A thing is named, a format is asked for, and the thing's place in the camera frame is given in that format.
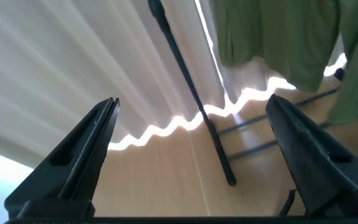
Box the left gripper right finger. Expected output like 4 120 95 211
265 94 358 217

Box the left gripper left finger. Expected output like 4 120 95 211
4 97 121 218

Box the green printed shirt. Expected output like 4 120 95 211
213 0 358 125

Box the black clothes rack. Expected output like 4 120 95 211
147 0 358 187

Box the beige curtain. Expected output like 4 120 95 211
0 0 347 169

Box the black cable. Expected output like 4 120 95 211
278 189 297 217

